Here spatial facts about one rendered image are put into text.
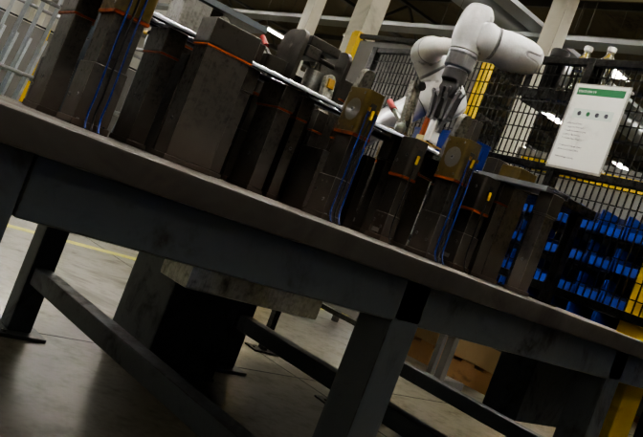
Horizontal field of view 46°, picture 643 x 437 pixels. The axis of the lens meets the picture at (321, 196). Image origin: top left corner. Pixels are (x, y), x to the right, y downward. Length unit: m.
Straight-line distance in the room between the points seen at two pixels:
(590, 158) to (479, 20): 0.62
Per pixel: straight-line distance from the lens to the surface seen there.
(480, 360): 5.20
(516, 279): 2.16
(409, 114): 2.48
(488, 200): 2.22
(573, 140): 2.74
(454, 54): 2.37
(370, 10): 10.40
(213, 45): 1.71
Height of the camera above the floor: 0.71
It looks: 1 degrees up
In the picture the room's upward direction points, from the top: 21 degrees clockwise
